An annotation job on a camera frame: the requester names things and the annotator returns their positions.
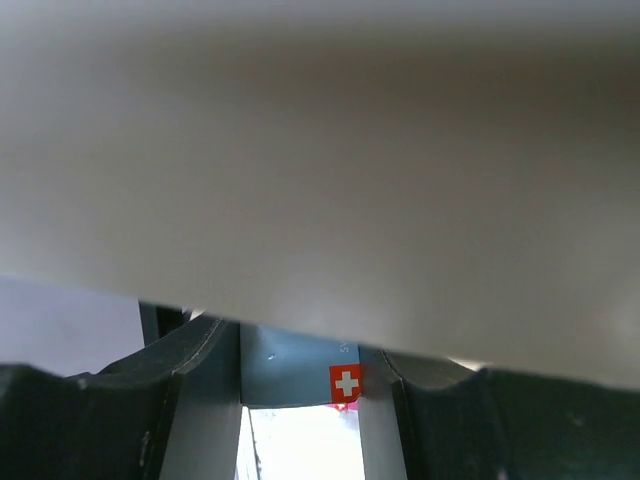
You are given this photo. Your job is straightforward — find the beige three-tier shelf rack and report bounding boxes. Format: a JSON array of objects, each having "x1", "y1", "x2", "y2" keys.
[{"x1": 1, "y1": 1, "x2": 639, "y2": 388}]

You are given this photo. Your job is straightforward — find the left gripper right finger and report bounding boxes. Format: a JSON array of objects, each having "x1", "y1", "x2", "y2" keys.
[{"x1": 358, "y1": 347, "x2": 639, "y2": 479}]

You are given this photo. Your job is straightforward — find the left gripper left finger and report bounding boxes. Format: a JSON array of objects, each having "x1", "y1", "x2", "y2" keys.
[{"x1": 1, "y1": 315, "x2": 240, "y2": 479}]

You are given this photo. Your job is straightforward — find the light blue toothpaste box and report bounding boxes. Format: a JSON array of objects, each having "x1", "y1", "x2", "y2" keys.
[{"x1": 240, "y1": 325, "x2": 362, "y2": 409}]

